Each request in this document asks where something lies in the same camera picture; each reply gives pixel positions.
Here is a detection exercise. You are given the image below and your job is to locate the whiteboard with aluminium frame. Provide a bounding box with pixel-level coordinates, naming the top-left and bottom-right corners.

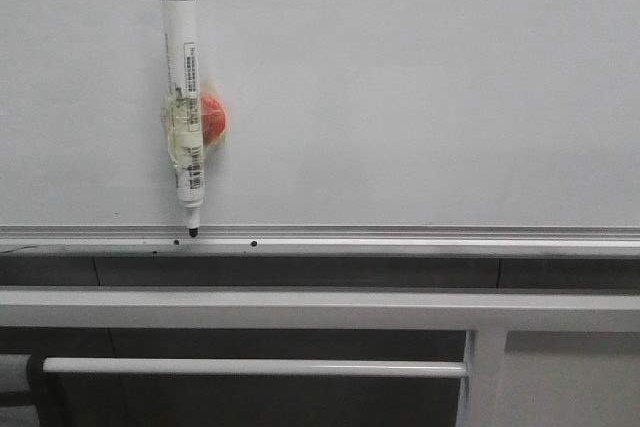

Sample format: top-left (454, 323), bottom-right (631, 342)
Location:
top-left (1, 0), bottom-right (639, 257)

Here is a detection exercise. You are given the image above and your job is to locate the grey foam padded roll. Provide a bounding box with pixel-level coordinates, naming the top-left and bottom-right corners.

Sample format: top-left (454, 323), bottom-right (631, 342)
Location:
top-left (0, 354), bottom-right (30, 394)

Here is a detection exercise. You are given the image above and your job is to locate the red round magnet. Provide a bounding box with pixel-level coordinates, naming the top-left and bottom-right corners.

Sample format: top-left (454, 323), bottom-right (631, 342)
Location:
top-left (201, 93), bottom-right (226, 147)

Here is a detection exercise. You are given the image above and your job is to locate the white round stand crossbar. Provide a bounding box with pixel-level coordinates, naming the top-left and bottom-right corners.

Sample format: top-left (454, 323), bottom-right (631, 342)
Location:
top-left (43, 357), bottom-right (469, 379)

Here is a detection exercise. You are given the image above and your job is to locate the white metal stand frame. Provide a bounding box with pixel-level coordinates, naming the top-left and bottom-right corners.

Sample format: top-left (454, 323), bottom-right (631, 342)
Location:
top-left (1, 287), bottom-right (639, 426)

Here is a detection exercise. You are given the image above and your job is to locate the white black whiteboard marker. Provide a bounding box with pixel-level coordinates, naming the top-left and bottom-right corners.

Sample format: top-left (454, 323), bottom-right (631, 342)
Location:
top-left (161, 0), bottom-right (205, 238)

